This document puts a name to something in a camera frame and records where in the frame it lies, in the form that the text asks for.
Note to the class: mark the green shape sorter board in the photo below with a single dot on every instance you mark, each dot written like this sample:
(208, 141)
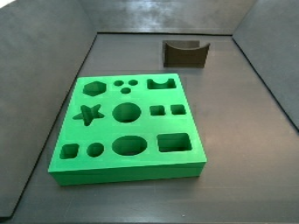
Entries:
(127, 131)

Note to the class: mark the dark U-shaped block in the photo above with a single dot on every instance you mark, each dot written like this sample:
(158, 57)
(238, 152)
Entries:
(184, 53)

